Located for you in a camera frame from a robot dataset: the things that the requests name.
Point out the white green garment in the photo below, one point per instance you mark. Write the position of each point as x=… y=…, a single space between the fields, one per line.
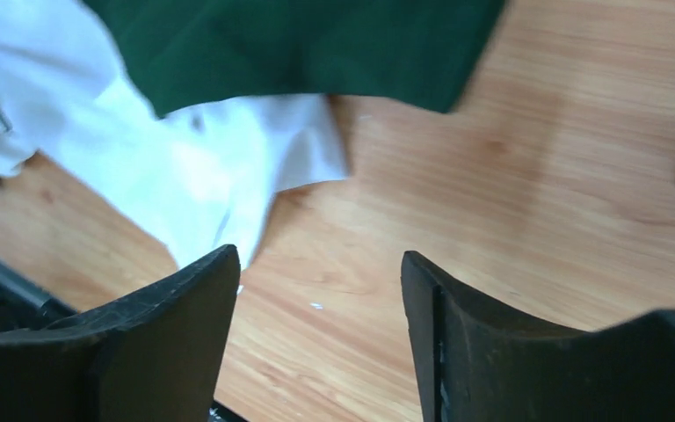
x=188 y=117

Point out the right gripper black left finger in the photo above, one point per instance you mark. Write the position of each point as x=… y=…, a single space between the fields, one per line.
x=152 y=355

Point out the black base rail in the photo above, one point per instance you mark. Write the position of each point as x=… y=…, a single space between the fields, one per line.
x=25 y=305

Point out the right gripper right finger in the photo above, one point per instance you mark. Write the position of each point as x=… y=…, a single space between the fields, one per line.
x=479 y=359

